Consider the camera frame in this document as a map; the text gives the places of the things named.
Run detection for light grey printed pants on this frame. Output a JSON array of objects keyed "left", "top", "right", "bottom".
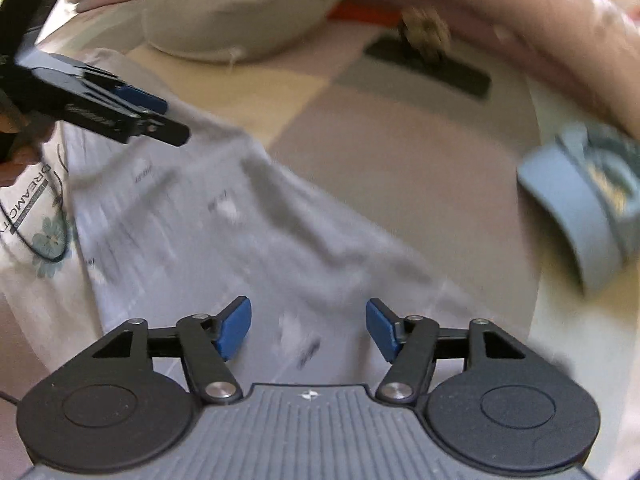
[{"left": 56, "top": 48, "right": 572, "bottom": 391}]

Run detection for person's left hand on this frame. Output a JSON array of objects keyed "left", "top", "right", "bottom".
[{"left": 0, "top": 122, "right": 54, "bottom": 188}]

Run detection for grey cat face cushion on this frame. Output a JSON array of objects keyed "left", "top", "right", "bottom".
[{"left": 142, "top": 0, "right": 341, "bottom": 63}]

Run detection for blue baseball cap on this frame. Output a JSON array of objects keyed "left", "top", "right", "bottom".
[{"left": 516, "top": 122, "right": 639, "bottom": 296}]

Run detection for black clip with brown toy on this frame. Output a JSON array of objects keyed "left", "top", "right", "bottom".
[{"left": 364, "top": 8, "right": 491, "bottom": 100}]

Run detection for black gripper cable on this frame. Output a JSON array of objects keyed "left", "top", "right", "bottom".
[{"left": 0, "top": 159, "right": 72, "bottom": 264}]

